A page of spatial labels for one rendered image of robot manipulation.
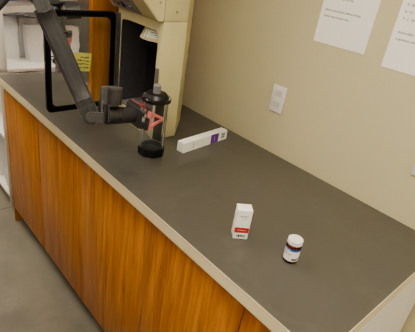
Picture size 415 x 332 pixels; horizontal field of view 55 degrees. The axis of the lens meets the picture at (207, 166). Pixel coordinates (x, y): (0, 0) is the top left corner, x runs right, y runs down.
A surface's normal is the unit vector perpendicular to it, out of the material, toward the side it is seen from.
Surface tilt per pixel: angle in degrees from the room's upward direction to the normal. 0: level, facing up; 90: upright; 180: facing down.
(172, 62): 90
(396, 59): 90
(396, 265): 1
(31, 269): 0
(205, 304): 90
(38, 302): 0
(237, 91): 90
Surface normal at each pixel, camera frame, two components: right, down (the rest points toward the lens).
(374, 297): 0.14, -0.88
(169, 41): 0.65, 0.43
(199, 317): -0.74, 0.21
